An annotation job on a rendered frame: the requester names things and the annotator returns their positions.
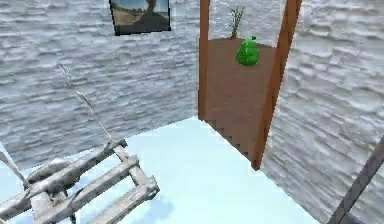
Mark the grey slanted post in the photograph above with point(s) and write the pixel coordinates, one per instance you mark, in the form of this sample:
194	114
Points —
360	183

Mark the thin green house plant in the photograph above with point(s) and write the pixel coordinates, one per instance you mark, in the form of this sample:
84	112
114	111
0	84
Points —
236	20

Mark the green round blob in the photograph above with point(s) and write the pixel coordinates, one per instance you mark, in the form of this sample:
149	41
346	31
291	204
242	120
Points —
248	52

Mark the brown wooden door frame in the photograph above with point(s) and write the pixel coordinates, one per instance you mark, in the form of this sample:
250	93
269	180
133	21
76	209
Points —
204	66

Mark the grey weathered wooden chair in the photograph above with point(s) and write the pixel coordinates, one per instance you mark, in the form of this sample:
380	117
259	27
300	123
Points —
83	186

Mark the framed landscape picture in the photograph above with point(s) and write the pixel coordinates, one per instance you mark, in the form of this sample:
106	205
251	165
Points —
140	16

